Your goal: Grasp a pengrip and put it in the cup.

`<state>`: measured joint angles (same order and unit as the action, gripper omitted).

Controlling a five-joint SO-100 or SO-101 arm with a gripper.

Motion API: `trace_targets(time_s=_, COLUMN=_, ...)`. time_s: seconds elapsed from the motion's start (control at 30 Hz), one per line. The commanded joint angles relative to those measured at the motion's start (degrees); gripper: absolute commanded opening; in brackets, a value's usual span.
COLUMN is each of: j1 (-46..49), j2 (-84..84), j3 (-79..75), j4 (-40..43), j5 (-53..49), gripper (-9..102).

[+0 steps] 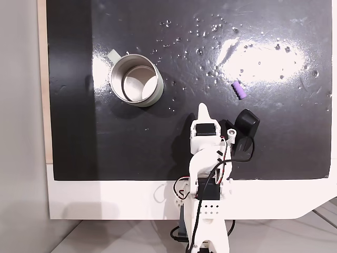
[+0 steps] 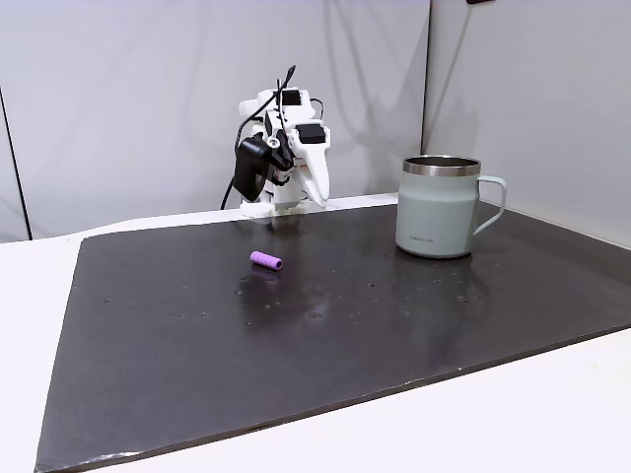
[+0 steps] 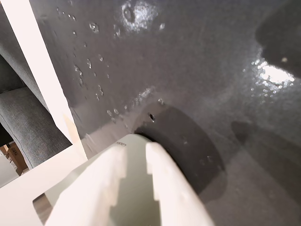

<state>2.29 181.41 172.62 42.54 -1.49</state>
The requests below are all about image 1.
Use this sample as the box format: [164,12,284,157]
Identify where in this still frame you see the black oval camera box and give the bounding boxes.
[224,108,261,162]

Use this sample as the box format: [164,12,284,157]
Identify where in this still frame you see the black base cable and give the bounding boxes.
[169,219,236,244]

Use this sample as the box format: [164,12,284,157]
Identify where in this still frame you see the red and white motor wires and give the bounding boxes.
[172,176,191,200]

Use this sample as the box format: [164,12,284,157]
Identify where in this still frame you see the black glossy mat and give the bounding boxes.
[45,0,332,182]

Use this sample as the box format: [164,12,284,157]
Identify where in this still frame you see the steel cup with pale handle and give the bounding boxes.
[106,48,165,108]

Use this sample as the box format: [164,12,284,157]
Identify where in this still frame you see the light wooden board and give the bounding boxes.
[36,0,54,166]

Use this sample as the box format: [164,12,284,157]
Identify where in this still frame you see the white board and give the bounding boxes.
[45,162,337,221]

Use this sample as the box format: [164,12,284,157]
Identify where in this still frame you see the purple ribbed pen grip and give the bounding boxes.
[231,80,247,101]

